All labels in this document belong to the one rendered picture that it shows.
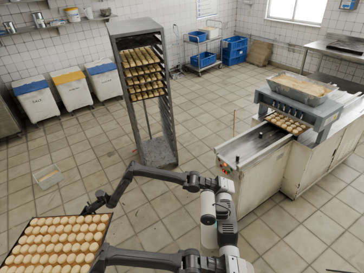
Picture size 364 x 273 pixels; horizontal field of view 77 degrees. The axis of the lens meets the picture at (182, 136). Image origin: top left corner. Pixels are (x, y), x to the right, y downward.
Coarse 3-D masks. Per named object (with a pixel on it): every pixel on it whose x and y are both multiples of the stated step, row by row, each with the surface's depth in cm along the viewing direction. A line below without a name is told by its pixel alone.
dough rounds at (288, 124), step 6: (276, 114) 242; (270, 120) 238; (276, 120) 237; (282, 120) 233; (288, 120) 235; (282, 126) 226; (288, 126) 228; (294, 126) 224; (300, 126) 223; (306, 126) 224; (294, 132) 217; (300, 132) 219
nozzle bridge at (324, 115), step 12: (264, 96) 241; (276, 96) 221; (264, 108) 257; (276, 108) 228; (300, 108) 202; (312, 108) 199; (324, 108) 198; (336, 108) 197; (300, 120) 210; (312, 120) 206; (324, 120) 192; (336, 120) 208; (324, 132) 205
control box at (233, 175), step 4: (220, 156) 210; (220, 160) 209; (224, 160) 205; (228, 164) 201; (232, 164) 200; (220, 168) 215; (224, 168) 209; (228, 168) 203; (232, 168) 198; (224, 172) 211; (232, 172) 200; (236, 172) 198; (232, 176) 202; (236, 176) 201
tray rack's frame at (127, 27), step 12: (108, 24) 238; (120, 24) 233; (132, 24) 229; (144, 24) 224; (156, 24) 220; (120, 36) 202; (144, 108) 320; (144, 144) 344; (156, 144) 342; (156, 156) 320; (168, 156) 319
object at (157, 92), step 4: (160, 88) 261; (144, 92) 256; (148, 92) 256; (152, 92) 259; (156, 92) 255; (160, 92) 253; (164, 92) 257; (132, 96) 250; (136, 96) 254; (140, 96) 249; (144, 96) 248; (148, 96) 252; (152, 96) 250; (132, 100) 246
